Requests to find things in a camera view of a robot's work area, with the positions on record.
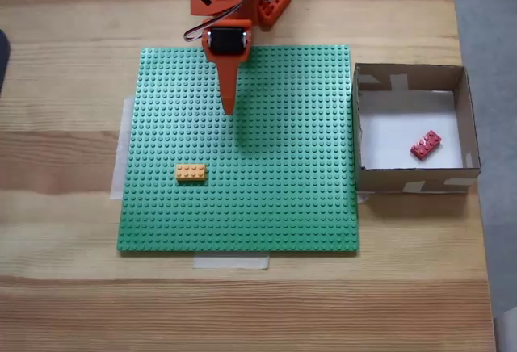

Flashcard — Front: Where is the black rounded object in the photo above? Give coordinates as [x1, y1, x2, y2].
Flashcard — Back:
[0, 28, 11, 97]

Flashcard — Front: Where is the green lego baseplate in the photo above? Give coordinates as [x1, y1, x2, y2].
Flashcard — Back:
[116, 44, 360, 255]

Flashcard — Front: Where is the open cardboard box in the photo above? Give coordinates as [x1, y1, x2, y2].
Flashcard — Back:
[351, 63, 482, 195]

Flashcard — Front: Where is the red lego block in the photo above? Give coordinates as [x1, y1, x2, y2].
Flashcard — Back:
[410, 129, 443, 162]

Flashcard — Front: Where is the black red white servo cable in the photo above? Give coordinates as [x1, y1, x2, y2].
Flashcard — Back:
[183, 0, 259, 44]

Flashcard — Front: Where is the yellow lego block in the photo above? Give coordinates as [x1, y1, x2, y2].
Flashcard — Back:
[175, 164, 209, 184]

